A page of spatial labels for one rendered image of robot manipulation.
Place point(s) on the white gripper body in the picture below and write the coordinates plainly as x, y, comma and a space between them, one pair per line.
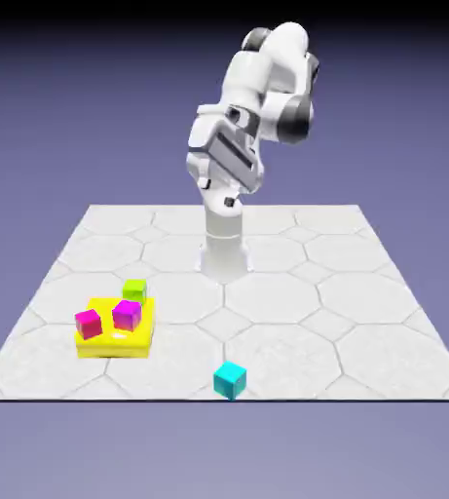
231, 152

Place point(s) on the small purple cube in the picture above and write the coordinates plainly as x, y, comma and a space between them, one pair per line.
126, 315

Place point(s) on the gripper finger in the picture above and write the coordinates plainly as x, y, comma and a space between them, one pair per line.
230, 202
206, 183

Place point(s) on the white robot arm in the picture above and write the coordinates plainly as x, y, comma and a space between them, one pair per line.
282, 54

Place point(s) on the large yellow box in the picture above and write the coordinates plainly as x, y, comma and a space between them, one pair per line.
130, 341

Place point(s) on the small green cube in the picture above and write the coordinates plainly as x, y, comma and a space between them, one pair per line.
134, 289

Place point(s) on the small pink cube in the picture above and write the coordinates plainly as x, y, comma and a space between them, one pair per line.
88, 323

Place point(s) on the small cyan cube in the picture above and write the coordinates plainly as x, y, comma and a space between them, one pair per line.
230, 380

